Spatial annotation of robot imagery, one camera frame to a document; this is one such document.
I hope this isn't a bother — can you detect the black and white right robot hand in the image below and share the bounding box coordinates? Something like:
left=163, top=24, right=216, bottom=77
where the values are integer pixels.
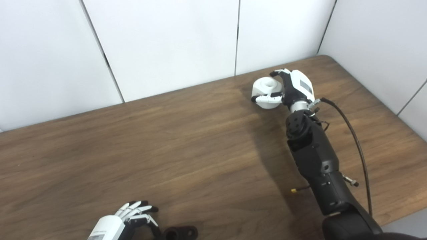
left=251, top=69, right=316, bottom=107

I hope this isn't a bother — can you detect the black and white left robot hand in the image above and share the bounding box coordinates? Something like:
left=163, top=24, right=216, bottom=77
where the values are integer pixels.
left=87, top=200, right=162, bottom=240

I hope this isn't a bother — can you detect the round white plastic piece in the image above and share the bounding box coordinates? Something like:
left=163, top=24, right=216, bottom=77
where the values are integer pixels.
left=252, top=77, right=284, bottom=110

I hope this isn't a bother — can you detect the black flanged metal part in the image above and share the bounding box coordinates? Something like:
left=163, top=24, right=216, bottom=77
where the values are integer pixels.
left=163, top=226, right=198, bottom=240

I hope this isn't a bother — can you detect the thin black right wrist wire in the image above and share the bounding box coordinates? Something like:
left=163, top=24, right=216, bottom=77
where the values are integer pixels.
left=313, top=112, right=330, bottom=131

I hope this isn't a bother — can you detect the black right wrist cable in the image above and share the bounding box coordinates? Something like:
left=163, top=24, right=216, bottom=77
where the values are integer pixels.
left=314, top=98, right=373, bottom=217

